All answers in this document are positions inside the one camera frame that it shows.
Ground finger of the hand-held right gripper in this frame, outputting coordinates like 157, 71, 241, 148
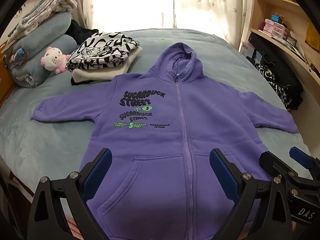
289, 147, 320, 181
259, 151, 311, 193

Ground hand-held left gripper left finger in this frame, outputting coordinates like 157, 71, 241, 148
29, 148, 113, 240

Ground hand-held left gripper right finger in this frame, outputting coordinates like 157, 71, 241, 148
209, 148, 294, 240

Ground purple zip hoodie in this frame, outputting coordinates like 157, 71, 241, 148
30, 42, 299, 240

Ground grey-blue bed blanket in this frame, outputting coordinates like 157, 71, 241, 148
0, 28, 316, 240

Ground black and white zebra clothing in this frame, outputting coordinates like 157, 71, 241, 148
254, 64, 304, 111

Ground wooden shelf unit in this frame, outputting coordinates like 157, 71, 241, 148
235, 0, 320, 90

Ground cream fleece folded garment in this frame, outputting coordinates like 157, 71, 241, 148
71, 46, 143, 83

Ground white papers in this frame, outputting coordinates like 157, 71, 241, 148
282, 39, 308, 63

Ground long black bag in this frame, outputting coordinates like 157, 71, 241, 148
249, 32, 304, 93

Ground white cardboard box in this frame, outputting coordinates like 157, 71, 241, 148
239, 41, 258, 63

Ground small colourful box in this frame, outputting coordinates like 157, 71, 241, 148
286, 31, 298, 48

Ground black and white printed garment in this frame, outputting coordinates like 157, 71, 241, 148
65, 32, 140, 71

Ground yellow packet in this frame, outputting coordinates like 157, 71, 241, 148
305, 24, 320, 51

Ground pink and white plush toy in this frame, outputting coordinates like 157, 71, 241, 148
41, 46, 72, 75

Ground grey-blue quilt with cartoon print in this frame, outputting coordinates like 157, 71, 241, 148
5, 34, 78, 88

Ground orange wooden nightstand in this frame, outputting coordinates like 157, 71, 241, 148
0, 55, 15, 108

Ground stack of pink boxes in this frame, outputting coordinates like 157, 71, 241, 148
264, 19, 290, 40

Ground black crumpled garment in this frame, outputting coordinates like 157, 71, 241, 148
66, 19, 100, 43

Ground grey-blue pillows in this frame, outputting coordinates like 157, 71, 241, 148
10, 12, 73, 55

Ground sheer patterned curtain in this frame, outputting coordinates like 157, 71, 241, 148
47, 0, 257, 49

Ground pale patterned folded blanket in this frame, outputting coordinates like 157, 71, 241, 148
6, 0, 78, 45

